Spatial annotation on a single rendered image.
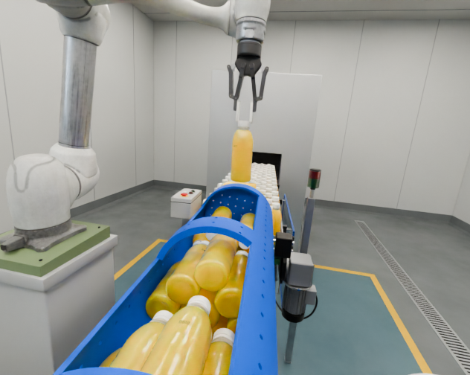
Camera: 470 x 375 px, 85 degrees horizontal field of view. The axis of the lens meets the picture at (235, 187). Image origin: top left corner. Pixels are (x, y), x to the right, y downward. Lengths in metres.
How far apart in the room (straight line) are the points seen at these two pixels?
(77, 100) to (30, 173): 0.31
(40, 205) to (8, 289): 0.26
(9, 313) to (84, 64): 0.83
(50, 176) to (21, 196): 0.09
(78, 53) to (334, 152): 4.75
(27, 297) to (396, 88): 5.50
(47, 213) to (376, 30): 5.44
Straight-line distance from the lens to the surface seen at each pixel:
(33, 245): 1.01
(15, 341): 1.16
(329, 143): 5.30
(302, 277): 1.30
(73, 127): 1.12
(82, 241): 1.01
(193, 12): 1.01
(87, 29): 1.10
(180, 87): 5.78
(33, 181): 0.97
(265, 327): 0.41
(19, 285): 0.99
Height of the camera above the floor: 1.45
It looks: 13 degrees down
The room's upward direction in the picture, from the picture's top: 4 degrees clockwise
